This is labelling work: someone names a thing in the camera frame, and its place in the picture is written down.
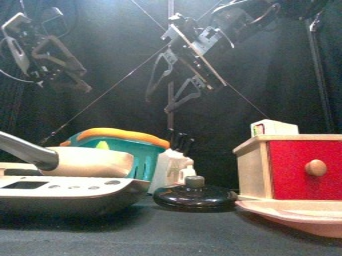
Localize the teal basket with orange rim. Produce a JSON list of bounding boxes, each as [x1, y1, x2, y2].
[[59, 127, 171, 183]]

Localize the white toy knife block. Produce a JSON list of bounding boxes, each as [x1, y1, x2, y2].
[[147, 132, 198, 195]]

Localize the small white carton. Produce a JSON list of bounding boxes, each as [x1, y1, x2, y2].
[[250, 118, 301, 138]]

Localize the black pot lid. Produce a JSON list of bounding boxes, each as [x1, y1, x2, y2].
[[152, 175, 239, 213]]

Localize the pink cutting board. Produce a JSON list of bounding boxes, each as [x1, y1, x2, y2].
[[234, 196, 342, 239]]

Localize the vertical metal frame pole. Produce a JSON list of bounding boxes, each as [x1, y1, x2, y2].
[[167, 0, 175, 132]]

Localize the cream pan with grey handle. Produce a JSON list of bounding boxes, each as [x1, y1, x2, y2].
[[0, 130, 136, 179]]

